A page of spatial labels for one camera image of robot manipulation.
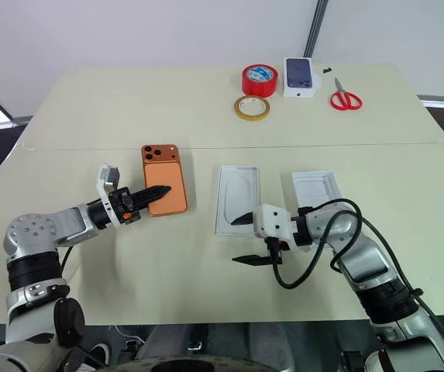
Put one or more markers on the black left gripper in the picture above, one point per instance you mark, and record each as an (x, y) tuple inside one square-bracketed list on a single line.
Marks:
[(122, 203)]

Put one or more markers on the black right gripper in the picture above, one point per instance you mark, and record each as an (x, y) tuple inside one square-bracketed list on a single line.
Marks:
[(275, 250)]

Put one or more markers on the orange smartphone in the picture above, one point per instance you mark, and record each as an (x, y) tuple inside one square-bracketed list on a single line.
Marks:
[(163, 174)]

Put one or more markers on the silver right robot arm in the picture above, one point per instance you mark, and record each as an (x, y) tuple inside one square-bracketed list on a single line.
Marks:
[(361, 255)]

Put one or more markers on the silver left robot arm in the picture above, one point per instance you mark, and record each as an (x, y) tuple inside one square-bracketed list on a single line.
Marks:
[(32, 232)]

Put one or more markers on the white phone box base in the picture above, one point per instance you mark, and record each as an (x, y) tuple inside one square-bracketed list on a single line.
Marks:
[(237, 186)]

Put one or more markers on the white phone box lid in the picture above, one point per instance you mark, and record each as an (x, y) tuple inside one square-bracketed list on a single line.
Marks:
[(314, 187)]

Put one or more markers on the phone box with purple print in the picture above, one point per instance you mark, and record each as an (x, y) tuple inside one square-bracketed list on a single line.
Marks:
[(299, 73)]

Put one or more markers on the yellow tape roll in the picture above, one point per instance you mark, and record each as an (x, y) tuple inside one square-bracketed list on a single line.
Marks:
[(252, 117)]

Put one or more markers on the red tape roll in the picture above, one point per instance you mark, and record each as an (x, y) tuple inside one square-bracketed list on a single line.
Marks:
[(247, 87)]

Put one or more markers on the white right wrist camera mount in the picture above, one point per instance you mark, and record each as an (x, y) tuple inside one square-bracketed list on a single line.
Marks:
[(272, 221)]

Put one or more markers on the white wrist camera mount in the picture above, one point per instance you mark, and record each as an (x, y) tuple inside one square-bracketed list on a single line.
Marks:
[(102, 187), (272, 221)]

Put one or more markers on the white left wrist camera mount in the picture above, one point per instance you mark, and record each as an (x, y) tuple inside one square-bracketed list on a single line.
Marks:
[(102, 187)]

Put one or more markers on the grey vertical wall rail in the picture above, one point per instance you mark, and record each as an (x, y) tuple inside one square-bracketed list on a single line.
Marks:
[(316, 27)]

